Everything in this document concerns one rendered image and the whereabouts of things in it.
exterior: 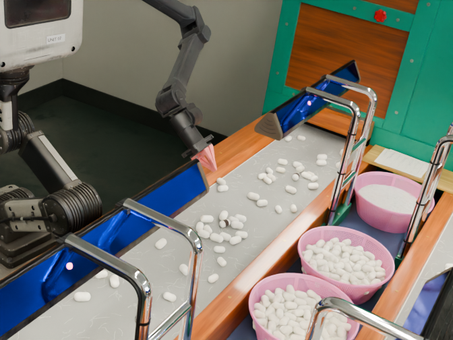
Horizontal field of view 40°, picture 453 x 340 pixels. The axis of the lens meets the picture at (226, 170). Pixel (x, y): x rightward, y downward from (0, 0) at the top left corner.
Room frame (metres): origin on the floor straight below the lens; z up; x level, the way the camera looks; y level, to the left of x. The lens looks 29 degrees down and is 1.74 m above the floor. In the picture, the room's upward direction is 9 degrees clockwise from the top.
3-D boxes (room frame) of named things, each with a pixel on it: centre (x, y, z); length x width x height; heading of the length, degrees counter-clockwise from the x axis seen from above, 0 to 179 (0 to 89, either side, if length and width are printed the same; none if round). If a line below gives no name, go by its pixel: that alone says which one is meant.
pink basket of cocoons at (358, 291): (1.40, -0.36, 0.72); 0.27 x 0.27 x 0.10
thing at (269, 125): (1.76, -0.23, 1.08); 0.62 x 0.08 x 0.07; 154
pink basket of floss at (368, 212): (1.79, -0.56, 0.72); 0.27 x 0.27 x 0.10
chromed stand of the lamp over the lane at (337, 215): (1.72, -0.30, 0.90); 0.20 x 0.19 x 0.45; 154
